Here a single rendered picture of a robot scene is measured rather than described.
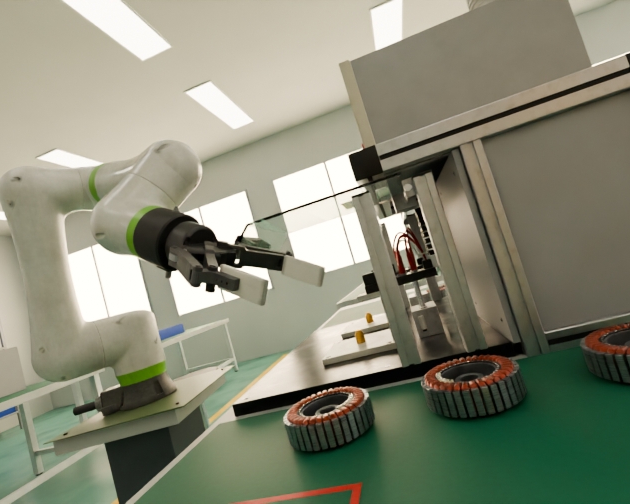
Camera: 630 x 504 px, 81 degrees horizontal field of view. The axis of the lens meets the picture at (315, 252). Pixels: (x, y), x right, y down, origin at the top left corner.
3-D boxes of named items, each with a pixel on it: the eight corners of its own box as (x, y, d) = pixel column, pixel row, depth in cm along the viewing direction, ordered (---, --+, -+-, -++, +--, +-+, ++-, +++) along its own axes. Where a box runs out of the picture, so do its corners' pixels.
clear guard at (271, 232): (226, 266, 65) (217, 233, 65) (272, 262, 88) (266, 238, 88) (411, 207, 58) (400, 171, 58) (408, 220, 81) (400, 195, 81)
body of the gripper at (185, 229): (201, 264, 62) (243, 280, 58) (157, 270, 55) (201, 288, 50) (206, 220, 60) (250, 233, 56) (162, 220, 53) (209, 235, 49)
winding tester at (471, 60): (369, 165, 69) (338, 63, 70) (381, 199, 111) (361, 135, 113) (600, 83, 60) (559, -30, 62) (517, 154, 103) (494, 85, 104)
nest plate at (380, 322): (342, 338, 98) (340, 334, 98) (349, 327, 112) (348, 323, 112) (397, 324, 94) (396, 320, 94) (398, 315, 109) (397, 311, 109)
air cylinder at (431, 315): (419, 338, 73) (410, 311, 74) (417, 330, 81) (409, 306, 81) (444, 332, 72) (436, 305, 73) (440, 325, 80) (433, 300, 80)
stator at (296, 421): (273, 455, 45) (264, 425, 45) (318, 413, 54) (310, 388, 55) (354, 455, 39) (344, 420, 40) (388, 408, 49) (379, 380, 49)
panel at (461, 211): (513, 343, 54) (450, 150, 56) (451, 294, 118) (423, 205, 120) (521, 341, 54) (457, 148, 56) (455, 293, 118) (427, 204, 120)
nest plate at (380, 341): (323, 365, 74) (321, 359, 74) (336, 347, 89) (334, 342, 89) (397, 348, 71) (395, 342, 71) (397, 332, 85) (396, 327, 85)
